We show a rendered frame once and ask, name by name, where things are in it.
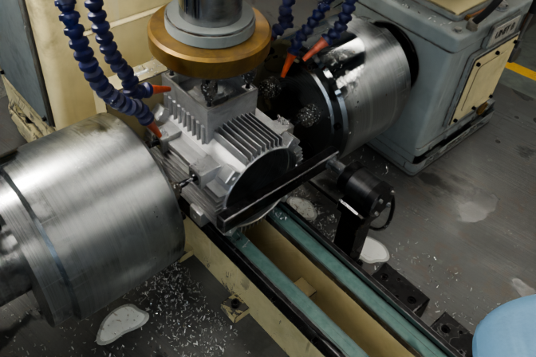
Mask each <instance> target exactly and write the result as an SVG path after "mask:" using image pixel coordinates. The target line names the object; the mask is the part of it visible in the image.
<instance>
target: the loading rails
mask: <svg viewBox="0 0 536 357"><path fill-rule="evenodd" d="M180 197H181V198H180V199H179V200H178V201H177V202H178V204H179V208H180V211H183V212H184V213H185V215H186V219H185V220H183V224H184V228H185V236H186V241H185V247H184V251H183V256H182V257H181V258H180V259H179V260H178V262H179V263H181V262H182V261H185V260H186V259H188V258H189V257H191V256H192V255H193V254H194V255H195V256H196V257H197V258H198V259H199V260H200V261H201V262H202V263H203V264H204V265H205V267H206V268H207V269H208V270H209V271H210V272H211V273H212V274H213V275H214V276H215V277H216V279H217V280H218V281H219V282H220V283H221V284H222V285H223V286H224V287H225V288H226V289H227V290H228V292H229V293H230V294H231V296H230V297H228V298H227V299H225V300H224V301H223V302H222V303H221V309H222V310H223V311H224V312H225V314H226V315H227V316H228V317H229V318H230V319H231V320H232V321H233V323H237V322H238V321H239V320H241V319H242V318H243V317H244V316H246V315H247V314H248V313H250V315H251V316H252V317H253V318H254V319H255V320H256V321H257V322H258V323H259V324H260V325H261V326H262V328H263V329H264V330H265V331H266V332H267V333H268V334H269V335H270V336H271V337H272V338H273V339H274V341H275V342H276V343H277V344H278V345H279V346H280V347H281V348H282V349H283V350H284V351H285V352H286V354H287V355H288V356H289V357H464V356H463V355H462V354H460V353H459V352H458V351H457V350H456V349H454V348H453V346H452V345H450V344H449V343H448V342H447V341H446V340H445V339H444V338H442V337H441V336H440V335H439V334H438V333H437V332H435V331H434V330H433V329H432V328H430V327H429V326H428V325H427V324H426V323H425V322H423V321H422V319H421V318H419V317H418V316H417V315H416V314H415V313H414V312H412V311H411V310H410V309H409V308H408V307H407V306H405V305H404V304H403V303H402V302H401V301H400V300H398V299H397V298H396V297H395V296H394V295H392V294H391V293H390V291H388V290H387V289H386V288H385V287H384V286H383V285H382V284H380V283H379V282H378V281H377V280H376V279H374V278H373V277H372V276H371V275H370V274H368V273H367V272H366V271H365V270H364V269H363V268H361V267H360V266H359V265H358V264H357V263H356V262H355V261H354V260H353V259H352V258H350V257H349V256H348V255H347V254H346V253H344V252H343V251H342V250H341V249H340V248H339V247H337V246H336V245H335V244H334V243H333V242H331V241H330V240H329V239H328V238H327V237H326V236H325V235H324V234H323V233H322V232H321V231H319V230H318V229H317V228H316V227H315V226H313V225H312V224H311V223H310V222H309V221H307V220H306V219H305V218H304V217H303V216H302V215H300V214H299V213H298V212H297V211H296V210H295V209H294V208H293V207H292V206H291V205H289V204H288V203H287V202H279V203H278V204H277V205H276V206H275V207H277V208H276V209H275V210H274V212H273V213H272V212H271V211H270V216H268V215H266V219H264V218H262V221H261V222H260V221H258V224H257V225H256V224H254V227H252V226H250V229H247V228H246V231H244V230H242V232H240V231H239V230H236V231H235V232H234V233H233V235H232V237H229V236H224V235H222V234H221V233H220V232H219V231H218V230H217V229H216V226H215V225H214V224H213V223H212V222H208V223H207V224H206V225H204V226H202V227H200V226H199V225H198V224H197V223H196V222H195V221H194V220H193V219H192V218H191V217H190V204H189V203H188V202H187V201H186V200H185V199H184V198H183V197H182V196H181V195H180ZM279 208H280V209H279ZM275 212H277V215H278V216H279V218H278V217H277V216H276V215H275ZM288 212H289V214H288ZM280 213H281V215H280ZM274 215H275V216H274ZM284 215H285V216H287V218H286V220H285V216H284ZM281 217H282V220H281ZM275 222H276V223H275ZM237 232H238V234H239V235H240V237H241V240H239V239H240V238H239V235H237ZM244 234H245V235H244ZM230 238H231V239H230ZM233 238H234V239H233ZM247 238H249V241H248V239H247ZM231 240H232V241H231ZM235 240H237V241H236V244H235ZM247 241H248V243H247ZM246 243H247V244H246ZM244 244H246V245H244ZM243 246H246V247H243Z"/></svg>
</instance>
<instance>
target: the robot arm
mask: <svg viewBox="0 0 536 357"><path fill-rule="evenodd" d="M472 354H473V357H536V294H534V295H530V296H524V297H521V298H518V299H515V300H512V301H509V302H506V303H505V304H502V305H500V306H499V307H497V308H496V309H494V310H493V311H491V312H490V313H488V314H487V315H486V316H485V318H484V319H483V320H480V322H479V324H478V325H477V327H476V329H475V334H474V336H473V340H472Z"/></svg>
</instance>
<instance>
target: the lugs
mask: <svg viewBox="0 0 536 357"><path fill-rule="evenodd" d="M151 112H152V113H153V115H154V119H155V120H156V121H159V122H161V123H163V124H164V122H165V121H166V119H167V118H168V117H169V110H168V108H166V107H164V105H163V104H161V103H157V104H156V106H155V107H154V108H153V109H152V111H151ZM282 138H283V144H284V145H286V147H287V148H289V149H291V150H292V151H294V149H295V148H296V147H297V145H298V144H299V143H300V140H299V139H298V138H296V137H295V136H294V135H292V134H290V133H289V132H287V131H285V132H284V133H283V134H282ZM240 175H241V172H240V171H239V170H238V169H237V168H235V167H234V166H233V165H230V164H228V163H226V164H225V165H224V166H223V168H222V170H221V171H220V172H219V173H218V175H217V176H218V178H220V179H221V180H222V181H223V182H224V183H225V184H227V185H230V186H233V185H234V184H235V182H236V181H237V179H238V178H239V176H240ZM291 193H292V191H291V192H289V193H288V194H287V195H285V196H283V197H282V199H281V200H280V201H279V202H285V201H286V199H287V198H288V197H289V196H290V194H291ZM237 228H238V227H235V228H233V229H231V230H229V231H228V232H226V233H222V232H221V231H220V230H219V229H218V228H217V227H216V229H217V230H218V231H219V232H220V233H221V234H222V235H224V236H229V237H231V236H232V235H233V233H234V232H235V231H236V229H237Z"/></svg>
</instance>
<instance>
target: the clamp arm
mask: <svg viewBox="0 0 536 357"><path fill-rule="evenodd" d="M338 156H339V150H338V149H336V148H335V147H334V146H330V147H328V148H326V149H325V150H324V151H321V152H320V153H318V154H316V155H315V156H313V157H312V158H310V159H308V160H306V161H305V162H304V163H298V164H296V165H295V168H294V169H292V170H290V171H288V172H286V173H285V174H283V175H282V176H280V177H278V178H276V179H275V180H274V181H272V182H270V183H268V184H266V185H265V186H263V187H262V188H260V189H258V190H256V191H255V192H254V193H252V194H250V195H248V196H246V197H245V198H243V199H242V200H240V201H238V202H236V203H235V204H234V205H232V206H226V207H224V208H222V212H220V213H218V214H217V216H216V227H217V228H218V229H219V230H220V231H221V232H222V233H226V232H228V231H229V230H231V229H233V228H235V227H236V226H237V225H239V224H240V223H242V222H244V221H245V220H247V219H248V218H250V217H252V216H253V215H255V214H256V213H258V212H259V211H261V210H263V209H265V208H266V207H268V206H269V205H271V204H272V203H274V202H276V201H277V200H279V199H280V198H282V197H283V196H285V195H287V194H288V193H289V192H291V191H293V190H295V189H296V188H298V187H299V186H301V185H302V184H304V183H305V182H308V181H309V180H310V179H312V178H314V177H315V176H317V175H319V174H320V173H321V172H323V171H325V170H326V169H331V168H330V167H331V166H329V165H328V163H329V164H330V165H332V164H333V161H332V160H331V159H333V160H334V161H336V160H337V159H338Z"/></svg>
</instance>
